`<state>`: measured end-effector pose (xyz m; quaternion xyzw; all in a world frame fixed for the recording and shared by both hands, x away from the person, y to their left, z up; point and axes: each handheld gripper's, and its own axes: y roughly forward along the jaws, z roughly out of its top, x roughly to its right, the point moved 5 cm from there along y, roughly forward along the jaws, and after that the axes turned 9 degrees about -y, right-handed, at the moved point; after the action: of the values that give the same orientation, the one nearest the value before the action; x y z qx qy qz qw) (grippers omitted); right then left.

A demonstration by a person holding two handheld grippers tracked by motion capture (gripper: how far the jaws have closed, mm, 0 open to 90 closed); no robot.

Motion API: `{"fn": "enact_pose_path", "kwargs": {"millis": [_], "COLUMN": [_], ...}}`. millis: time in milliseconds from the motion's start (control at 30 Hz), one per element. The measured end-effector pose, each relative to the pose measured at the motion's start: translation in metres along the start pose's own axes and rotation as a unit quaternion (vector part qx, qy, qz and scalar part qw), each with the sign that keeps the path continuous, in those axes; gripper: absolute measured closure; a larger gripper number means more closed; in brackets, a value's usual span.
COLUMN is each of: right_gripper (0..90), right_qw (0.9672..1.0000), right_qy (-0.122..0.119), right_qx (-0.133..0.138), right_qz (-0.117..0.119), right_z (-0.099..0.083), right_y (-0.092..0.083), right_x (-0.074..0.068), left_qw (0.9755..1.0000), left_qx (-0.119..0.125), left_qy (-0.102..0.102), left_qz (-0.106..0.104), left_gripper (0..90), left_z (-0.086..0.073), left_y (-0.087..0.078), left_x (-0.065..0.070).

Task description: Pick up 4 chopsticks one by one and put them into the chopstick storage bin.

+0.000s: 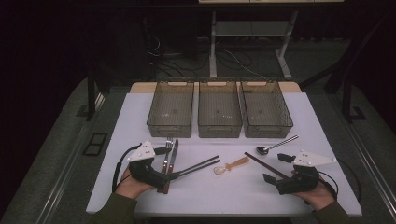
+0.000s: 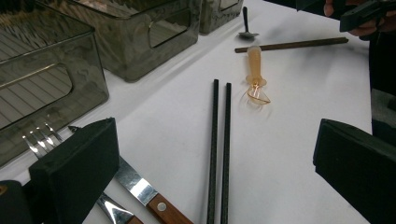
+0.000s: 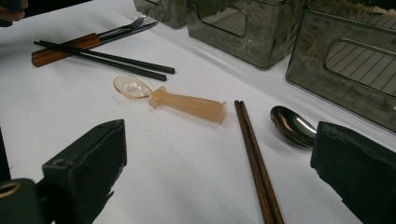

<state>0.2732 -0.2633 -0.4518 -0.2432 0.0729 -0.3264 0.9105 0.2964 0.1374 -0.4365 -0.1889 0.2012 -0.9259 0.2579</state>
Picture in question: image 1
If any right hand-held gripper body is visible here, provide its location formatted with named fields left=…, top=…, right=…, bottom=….
left=275, top=149, right=338, bottom=196

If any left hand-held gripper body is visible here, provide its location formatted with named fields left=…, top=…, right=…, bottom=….
left=126, top=140, right=172, bottom=189

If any wooden handled knife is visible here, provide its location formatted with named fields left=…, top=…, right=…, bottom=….
left=163, top=138, right=180, bottom=194

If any metal spoon striped handle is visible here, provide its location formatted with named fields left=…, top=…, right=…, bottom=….
left=255, top=134, right=300, bottom=156

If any black chopstick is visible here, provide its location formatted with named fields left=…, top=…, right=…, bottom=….
left=177, top=155, right=220, bottom=175
left=179, top=160, right=221, bottom=177

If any translucent orange plastic spoon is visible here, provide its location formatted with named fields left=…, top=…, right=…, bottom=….
left=213, top=156, right=250, bottom=175

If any translucent brown plastic bin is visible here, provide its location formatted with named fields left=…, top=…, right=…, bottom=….
left=197, top=79, right=244, bottom=139
left=240, top=80, right=294, bottom=139
left=146, top=80, right=195, bottom=138

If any person's left hand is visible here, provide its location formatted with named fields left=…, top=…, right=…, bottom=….
left=115, top=166, right=157, bottom=200

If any person's right hand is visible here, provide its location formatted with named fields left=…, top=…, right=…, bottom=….
left=290, top=169, right=336, bottom=212

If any black metal stand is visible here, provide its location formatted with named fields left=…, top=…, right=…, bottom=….
left=76, top=68, right=106, bottom=122
left=300, top=8, right=396, bottom=124

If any left hand-held gripper cable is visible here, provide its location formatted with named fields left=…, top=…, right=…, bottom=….
left=111, top=143, right=143, bottom=194

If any hand-held gripper cable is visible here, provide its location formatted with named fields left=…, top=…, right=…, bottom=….
left=317, top=170, right=340, bottom=202
left=111, top=143, right=143, bottom=194

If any right hand-held gripper cable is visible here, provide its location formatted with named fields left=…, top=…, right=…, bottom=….
left=317, top=170, right=340, bottom=202

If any thin black cable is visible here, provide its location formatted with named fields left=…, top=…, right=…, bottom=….
left=337, top=158, right=362, bottom=203

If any metal floor rail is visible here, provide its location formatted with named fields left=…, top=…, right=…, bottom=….
left=342, top=120, right=396, bottom=214
left=35, top=124, right=92, bottom=224

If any floor cables bundle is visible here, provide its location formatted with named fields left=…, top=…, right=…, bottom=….
left=146, top=36, right=269, bottom=80

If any white metal desk frame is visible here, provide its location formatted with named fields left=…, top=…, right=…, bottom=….
left=208, top=10, right=300, bottom=80

